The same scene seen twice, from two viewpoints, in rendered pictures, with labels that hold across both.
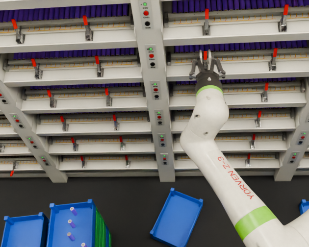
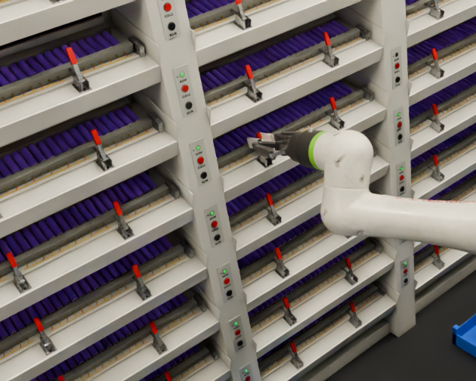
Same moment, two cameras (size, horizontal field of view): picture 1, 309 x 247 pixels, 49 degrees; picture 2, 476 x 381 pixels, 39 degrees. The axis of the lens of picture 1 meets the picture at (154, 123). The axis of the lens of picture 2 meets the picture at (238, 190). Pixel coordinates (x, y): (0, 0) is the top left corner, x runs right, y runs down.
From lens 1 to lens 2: 0.87 m
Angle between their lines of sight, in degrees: 36
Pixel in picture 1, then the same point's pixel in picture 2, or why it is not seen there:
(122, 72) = (159, 215)
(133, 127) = (187, 332)
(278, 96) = not seen: hidden behind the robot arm
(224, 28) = (271, 87)
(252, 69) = not seen: hidden behind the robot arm
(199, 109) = (340, 148)
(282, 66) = (347, 120)
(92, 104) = (118, 311)
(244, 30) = (296, 80)
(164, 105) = (229, 251)
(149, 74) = (201, 197)
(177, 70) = (231, 178)
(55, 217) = not seen: outside the picture
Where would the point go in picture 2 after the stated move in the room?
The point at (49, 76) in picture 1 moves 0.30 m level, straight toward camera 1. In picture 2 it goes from (43, 277) to (155, 297)
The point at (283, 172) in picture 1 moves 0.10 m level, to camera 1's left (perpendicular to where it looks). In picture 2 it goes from (403, 310) to (387, 326)
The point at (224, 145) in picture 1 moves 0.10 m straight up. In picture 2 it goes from (317, 301) to (314, 277)
